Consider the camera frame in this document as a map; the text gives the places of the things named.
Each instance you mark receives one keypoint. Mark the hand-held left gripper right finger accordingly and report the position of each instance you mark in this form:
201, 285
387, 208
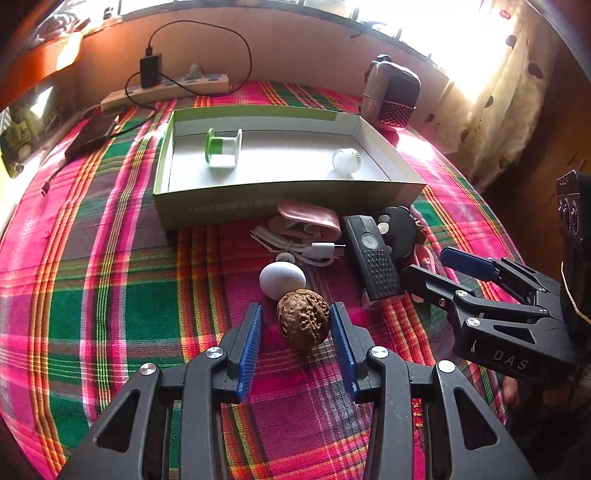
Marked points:
344, 350

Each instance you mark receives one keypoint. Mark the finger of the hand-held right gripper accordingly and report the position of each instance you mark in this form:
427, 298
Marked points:
429, 285
466, 263

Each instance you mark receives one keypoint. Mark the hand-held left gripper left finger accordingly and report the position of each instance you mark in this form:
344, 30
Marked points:
249, 350

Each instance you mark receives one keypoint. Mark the large brown walnut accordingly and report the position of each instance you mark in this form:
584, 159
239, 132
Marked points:
303, 324

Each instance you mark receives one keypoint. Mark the black remote control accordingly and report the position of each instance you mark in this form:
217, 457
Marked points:
371, 258

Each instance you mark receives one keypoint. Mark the white egg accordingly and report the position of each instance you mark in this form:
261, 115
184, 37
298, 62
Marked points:
282, 280

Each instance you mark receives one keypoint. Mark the green and white cardboard box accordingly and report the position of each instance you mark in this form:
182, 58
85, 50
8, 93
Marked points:
277, 157

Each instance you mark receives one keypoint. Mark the person's right hand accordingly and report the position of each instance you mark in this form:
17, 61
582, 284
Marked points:
510, 392

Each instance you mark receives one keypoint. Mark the black round object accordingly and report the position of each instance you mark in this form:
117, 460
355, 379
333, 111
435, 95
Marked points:
400, 233

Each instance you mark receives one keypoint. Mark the pink folded clip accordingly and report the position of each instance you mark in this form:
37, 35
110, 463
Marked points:
307, 216

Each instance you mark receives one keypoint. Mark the small clear plastic jar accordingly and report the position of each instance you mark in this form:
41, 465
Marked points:
345, 161

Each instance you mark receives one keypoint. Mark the plaid blanket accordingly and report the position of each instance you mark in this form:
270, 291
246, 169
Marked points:
115, 277

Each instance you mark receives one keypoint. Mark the spotted cream curtain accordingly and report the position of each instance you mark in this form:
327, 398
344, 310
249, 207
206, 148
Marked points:
508, 92

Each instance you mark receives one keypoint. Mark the grey mesh speaker device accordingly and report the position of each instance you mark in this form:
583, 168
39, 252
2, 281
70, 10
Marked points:
392, 92

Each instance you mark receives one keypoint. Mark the green and white spool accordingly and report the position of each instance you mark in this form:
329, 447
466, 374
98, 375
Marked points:
224, 147

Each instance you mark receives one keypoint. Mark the black smartphone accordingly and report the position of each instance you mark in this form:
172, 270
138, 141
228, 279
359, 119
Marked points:
92, 134

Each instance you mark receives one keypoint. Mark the white power strip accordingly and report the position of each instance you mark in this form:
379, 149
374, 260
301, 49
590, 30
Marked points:
184, 87

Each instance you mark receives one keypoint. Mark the white plug adapter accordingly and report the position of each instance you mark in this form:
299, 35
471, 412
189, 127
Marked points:
196, 70

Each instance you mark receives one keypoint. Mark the black charger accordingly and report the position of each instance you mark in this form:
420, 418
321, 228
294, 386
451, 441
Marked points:
150, 71

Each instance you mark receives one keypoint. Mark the orange shelf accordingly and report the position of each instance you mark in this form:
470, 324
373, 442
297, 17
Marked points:
41, 60

